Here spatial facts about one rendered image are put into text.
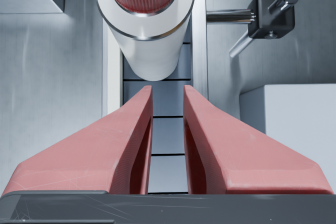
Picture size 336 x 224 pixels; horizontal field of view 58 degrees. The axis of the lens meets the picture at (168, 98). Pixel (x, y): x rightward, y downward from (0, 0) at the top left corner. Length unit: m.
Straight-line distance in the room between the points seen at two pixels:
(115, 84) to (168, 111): 0.06
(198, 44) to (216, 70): 0.14
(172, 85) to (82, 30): 0.14
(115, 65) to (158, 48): 0.11
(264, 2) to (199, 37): 0.05
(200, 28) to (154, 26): 0.09
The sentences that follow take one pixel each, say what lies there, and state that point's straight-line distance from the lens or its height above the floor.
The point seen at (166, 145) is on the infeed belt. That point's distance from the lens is 0.31.
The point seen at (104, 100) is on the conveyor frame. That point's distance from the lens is 0.32.
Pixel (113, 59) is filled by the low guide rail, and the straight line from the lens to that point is 0.29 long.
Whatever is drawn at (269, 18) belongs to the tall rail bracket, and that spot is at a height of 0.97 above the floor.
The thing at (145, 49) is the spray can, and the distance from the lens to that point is 0.18.
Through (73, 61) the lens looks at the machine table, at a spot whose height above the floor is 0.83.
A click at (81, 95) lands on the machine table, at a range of 0.38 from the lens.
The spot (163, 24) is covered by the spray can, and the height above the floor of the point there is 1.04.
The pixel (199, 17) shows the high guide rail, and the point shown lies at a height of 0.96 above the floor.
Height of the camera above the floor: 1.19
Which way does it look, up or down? 85 degrees down
